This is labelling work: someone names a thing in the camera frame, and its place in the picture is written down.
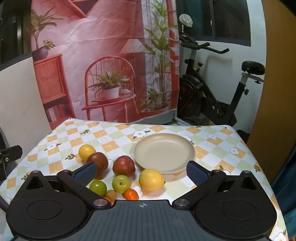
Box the white board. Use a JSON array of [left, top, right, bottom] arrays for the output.
[[0, 53, 52, 163]]

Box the dark window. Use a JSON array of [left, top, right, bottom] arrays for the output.
[[0, 0, 31, 64], [183, 0, 251, 47]]

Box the beige plate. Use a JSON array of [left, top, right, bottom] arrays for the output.
[[134, 133, 196, 174]]

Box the green apple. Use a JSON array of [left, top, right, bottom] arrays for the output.
[[112, 175, 131, 194], [89, 181, 107, 197]]

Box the black exercise bike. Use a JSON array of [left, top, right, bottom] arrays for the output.
[[178, 34, 266, 127]]

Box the brown wooden door panel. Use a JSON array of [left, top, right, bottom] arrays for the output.
[[246, 0, 296, 183]]

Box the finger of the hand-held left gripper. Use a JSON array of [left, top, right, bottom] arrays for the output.
[[0, 145, 23, 181]]

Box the teal curtain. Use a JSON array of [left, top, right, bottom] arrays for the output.
[[270, 158, 296, 232]]

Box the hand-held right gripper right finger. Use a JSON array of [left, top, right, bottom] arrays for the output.
[[172, 161, 262, 210]]

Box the checkered flower tablecloth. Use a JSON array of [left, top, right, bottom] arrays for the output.
[[0, 117, 289, 241]]

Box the brownish red apple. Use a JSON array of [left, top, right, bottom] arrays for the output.
[[87, 152, 109, 179]]

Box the white plastic bag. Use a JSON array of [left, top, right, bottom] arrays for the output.
[[179, 14, 193, 27]]

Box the brown sandal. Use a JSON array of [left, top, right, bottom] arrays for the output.
[[194, 116, 211, 126]]

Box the brown kiwi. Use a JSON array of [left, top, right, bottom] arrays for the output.
[[105, 189, 117, 201]]

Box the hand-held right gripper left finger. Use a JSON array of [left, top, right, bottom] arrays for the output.
[[21, 161, 112, 210]]

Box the round yellow lemon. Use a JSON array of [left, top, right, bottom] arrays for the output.
[[78, 144, 97, 162]]

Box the printed backdrop cloth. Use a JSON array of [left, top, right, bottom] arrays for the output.
[[31, 0, 179, 127]]

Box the white metal floor bar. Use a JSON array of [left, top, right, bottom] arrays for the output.
[[174, 117, 192, 127]]

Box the pointed yellow lemon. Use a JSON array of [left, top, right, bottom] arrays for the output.
[[139, 169, 166, 191]]

